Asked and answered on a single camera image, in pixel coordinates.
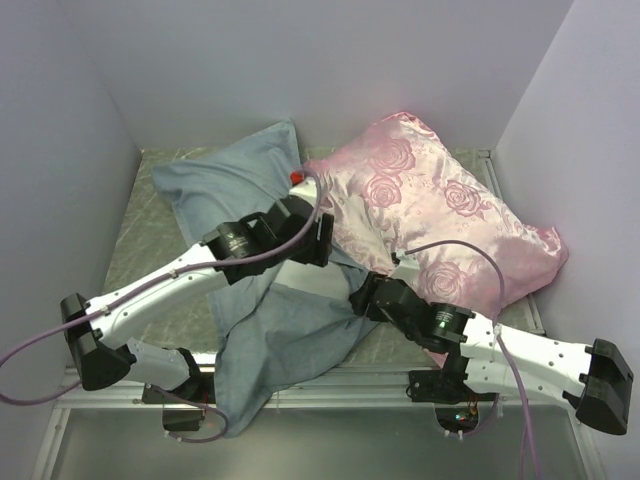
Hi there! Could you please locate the white pillow insert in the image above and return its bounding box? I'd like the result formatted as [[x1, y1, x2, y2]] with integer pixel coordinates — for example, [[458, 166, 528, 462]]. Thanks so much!
[[274, 260, 350, 300]]

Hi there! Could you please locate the pink rose satin pillow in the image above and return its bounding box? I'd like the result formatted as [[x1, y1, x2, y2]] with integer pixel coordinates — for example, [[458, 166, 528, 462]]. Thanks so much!
[[306, 112, 569, 316]]

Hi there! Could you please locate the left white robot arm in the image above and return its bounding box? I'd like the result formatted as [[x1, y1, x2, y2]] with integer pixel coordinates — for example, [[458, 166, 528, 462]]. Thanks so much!
[[61, 195, 334, 402]]

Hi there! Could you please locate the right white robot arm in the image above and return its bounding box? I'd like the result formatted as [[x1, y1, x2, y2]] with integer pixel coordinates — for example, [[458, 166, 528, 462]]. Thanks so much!
[[349, 274, 634, 436]]

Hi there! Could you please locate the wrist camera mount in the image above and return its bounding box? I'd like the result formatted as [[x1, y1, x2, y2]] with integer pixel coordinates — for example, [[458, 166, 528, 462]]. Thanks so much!
[[289, 171, 324, 207], [389, 251, 422, 288]]

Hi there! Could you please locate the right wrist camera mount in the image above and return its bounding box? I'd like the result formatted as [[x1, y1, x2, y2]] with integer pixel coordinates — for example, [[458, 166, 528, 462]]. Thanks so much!
[[389, 251, 422, 288]]

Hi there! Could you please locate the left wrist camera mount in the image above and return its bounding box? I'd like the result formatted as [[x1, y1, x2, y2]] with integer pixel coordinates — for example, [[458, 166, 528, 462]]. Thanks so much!
[[289, 171, 324, 207]]

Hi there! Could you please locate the blue-grey fabric pillowcase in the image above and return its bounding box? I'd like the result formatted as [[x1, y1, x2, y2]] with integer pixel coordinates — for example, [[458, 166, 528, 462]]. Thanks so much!
[[152, 120, 375, 438]]

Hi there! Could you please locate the aluminium mounting rail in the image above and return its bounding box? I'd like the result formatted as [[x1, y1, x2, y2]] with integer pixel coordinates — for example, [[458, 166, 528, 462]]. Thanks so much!
[[33, 365, 604, 479]]

